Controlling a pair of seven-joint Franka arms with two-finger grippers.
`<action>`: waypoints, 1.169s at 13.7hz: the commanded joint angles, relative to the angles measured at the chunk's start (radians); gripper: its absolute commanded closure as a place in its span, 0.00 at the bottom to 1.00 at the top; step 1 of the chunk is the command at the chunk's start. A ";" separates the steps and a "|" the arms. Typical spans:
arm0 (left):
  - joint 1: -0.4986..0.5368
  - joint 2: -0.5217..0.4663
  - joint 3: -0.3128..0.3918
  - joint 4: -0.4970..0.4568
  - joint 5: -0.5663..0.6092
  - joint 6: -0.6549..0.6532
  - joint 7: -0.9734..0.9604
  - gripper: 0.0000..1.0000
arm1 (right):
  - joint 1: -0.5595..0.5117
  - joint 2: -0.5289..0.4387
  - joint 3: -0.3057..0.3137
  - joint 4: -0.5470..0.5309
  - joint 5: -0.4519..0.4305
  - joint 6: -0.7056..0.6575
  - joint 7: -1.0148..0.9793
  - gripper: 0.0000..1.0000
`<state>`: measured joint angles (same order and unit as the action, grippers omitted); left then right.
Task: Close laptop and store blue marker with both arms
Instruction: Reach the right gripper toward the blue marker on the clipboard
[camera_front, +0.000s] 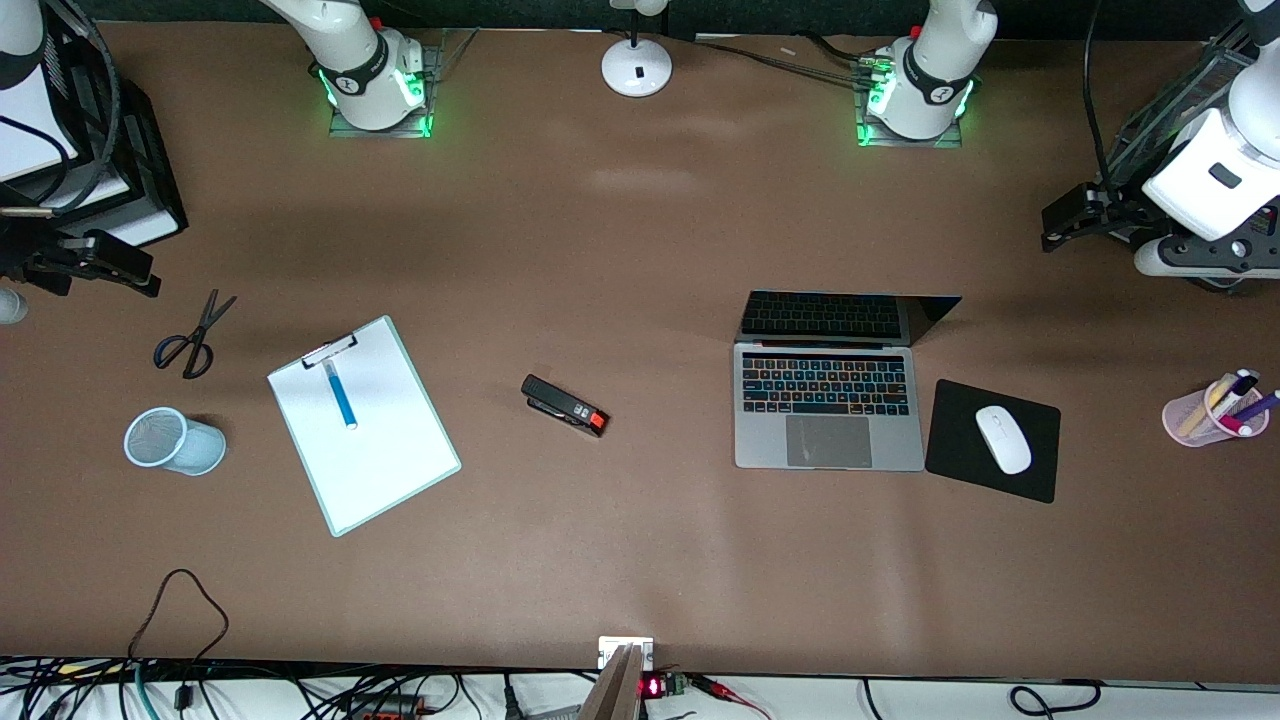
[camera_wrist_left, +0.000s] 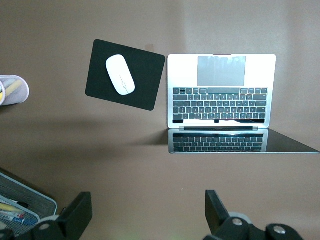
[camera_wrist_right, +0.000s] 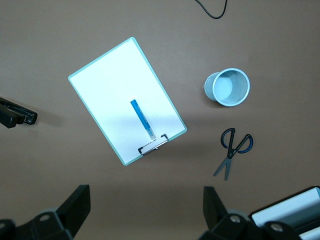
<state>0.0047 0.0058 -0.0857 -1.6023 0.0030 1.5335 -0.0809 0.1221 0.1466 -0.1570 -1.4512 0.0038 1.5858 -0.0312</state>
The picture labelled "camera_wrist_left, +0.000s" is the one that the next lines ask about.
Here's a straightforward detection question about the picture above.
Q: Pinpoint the white marker blue label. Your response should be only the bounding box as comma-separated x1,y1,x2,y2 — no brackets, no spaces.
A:
0,211,27,225

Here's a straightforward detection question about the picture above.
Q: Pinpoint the pink mesh pen cup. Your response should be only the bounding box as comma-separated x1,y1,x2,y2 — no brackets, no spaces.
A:
0,74,31,107

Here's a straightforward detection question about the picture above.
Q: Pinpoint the cream flat stick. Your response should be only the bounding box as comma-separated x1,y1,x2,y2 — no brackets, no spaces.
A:
4,79,24,97

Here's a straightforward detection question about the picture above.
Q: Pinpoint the black mouse pad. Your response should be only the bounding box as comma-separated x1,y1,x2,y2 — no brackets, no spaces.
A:
84,38,167,112

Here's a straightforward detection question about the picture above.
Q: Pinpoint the yellow marker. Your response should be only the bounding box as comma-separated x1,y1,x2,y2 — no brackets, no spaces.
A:
0,202,15,213

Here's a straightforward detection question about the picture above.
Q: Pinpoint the black mesh desk organizer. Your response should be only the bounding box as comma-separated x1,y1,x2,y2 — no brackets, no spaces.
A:
0,167,58,238

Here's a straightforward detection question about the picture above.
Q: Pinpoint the white computer mouse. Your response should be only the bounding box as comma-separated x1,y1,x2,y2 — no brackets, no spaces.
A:
105,54,136,96

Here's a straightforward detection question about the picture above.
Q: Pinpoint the yellow highlighter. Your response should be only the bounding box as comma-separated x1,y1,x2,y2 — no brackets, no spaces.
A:
0,83,7,106

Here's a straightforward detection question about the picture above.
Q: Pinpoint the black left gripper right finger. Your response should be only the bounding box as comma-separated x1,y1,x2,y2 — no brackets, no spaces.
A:
203,189,305,240

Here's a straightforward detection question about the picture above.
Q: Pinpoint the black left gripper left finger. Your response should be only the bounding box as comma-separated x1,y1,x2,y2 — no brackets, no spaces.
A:
31,191,93,240

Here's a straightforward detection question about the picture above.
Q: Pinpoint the silver laptop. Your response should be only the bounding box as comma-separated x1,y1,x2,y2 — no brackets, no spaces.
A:
166,53,320,155

